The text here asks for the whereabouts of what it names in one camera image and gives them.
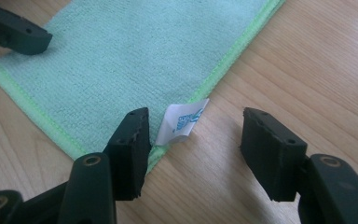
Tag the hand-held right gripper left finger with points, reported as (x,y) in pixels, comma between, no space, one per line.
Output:
(130,161)

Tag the light green microfibre towel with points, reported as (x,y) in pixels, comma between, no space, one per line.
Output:
(121,68)

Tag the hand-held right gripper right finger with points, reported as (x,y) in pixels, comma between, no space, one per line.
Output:
(272,155)

